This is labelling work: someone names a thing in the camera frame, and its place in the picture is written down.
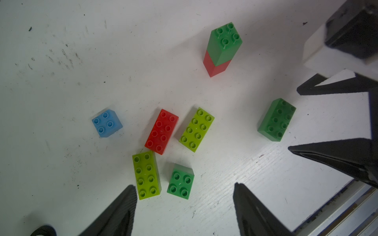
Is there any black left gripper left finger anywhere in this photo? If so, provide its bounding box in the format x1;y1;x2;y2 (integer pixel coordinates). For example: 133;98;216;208
80;185;137;236

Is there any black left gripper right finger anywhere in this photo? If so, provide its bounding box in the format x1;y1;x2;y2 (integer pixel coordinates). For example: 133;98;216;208
233;183;293;236

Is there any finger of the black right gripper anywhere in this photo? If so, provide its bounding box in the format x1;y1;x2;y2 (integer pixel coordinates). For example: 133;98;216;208
288;138;378;188

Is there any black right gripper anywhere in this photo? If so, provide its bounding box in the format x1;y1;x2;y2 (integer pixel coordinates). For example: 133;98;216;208
297;0;378;95

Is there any green long lego brick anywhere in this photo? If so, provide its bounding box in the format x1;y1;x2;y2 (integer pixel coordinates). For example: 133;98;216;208
258;98;296;142

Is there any red long lego brick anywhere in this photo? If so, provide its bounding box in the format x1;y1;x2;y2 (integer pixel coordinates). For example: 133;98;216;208
145;109;179;155

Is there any lime long lego brick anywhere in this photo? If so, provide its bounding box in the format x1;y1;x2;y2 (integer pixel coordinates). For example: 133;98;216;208
132;150;161;200
179;107;215;152

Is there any green square lego brick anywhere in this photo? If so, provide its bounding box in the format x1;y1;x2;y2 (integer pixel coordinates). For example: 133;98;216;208
207;22;243;66
167;164;195;200

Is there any red square lego brick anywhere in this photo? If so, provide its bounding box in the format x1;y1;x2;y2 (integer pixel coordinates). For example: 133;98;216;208
203;51;231;78

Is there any blue square lego brick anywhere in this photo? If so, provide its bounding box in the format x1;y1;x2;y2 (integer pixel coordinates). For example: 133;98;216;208
92;109;123;138

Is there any aluminium mounting rail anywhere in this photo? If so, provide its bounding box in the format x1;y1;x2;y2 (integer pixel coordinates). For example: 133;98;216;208
293;180;378;236

